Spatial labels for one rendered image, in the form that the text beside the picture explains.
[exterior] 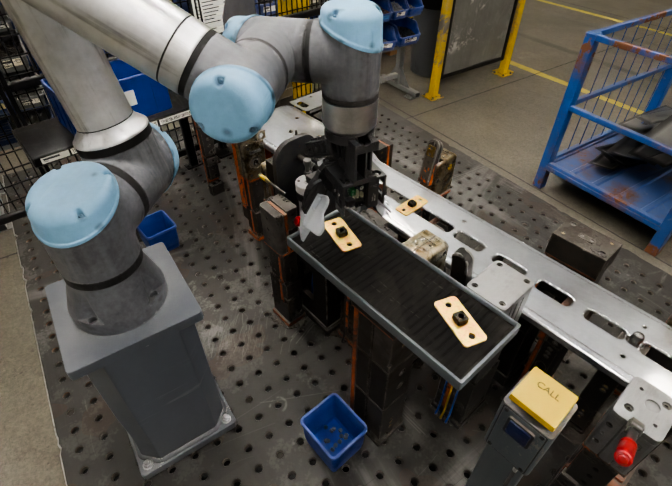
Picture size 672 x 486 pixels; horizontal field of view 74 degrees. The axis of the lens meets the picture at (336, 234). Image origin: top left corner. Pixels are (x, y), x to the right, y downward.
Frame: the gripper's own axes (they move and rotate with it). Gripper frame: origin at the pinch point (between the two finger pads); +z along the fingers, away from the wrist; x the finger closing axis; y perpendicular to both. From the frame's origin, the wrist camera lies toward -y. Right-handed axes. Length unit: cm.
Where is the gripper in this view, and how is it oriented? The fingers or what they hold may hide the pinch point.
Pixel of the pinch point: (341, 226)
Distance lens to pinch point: 76.6
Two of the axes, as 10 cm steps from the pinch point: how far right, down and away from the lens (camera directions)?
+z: 0.0, 7.5, 6.6
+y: 4.4, 6.0, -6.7
